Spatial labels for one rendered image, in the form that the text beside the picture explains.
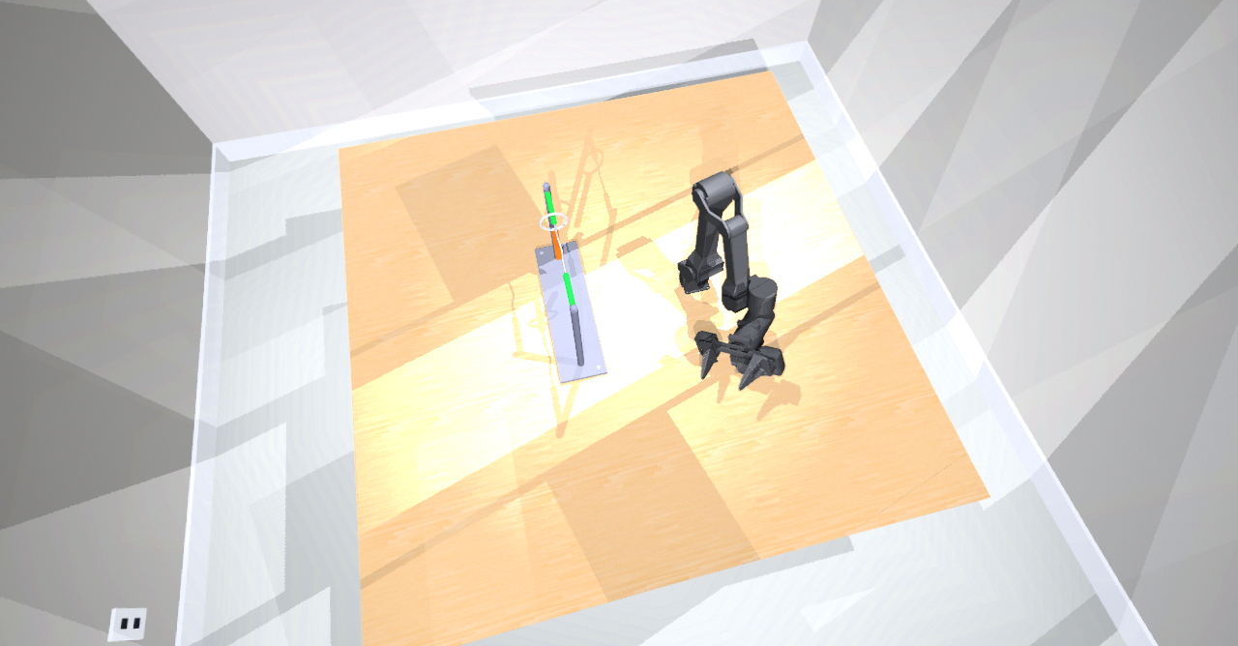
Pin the orange handle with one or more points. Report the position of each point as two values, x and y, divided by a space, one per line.
556 245

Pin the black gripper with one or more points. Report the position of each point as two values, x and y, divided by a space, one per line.
743 343

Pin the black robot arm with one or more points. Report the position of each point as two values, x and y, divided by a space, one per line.
740 290

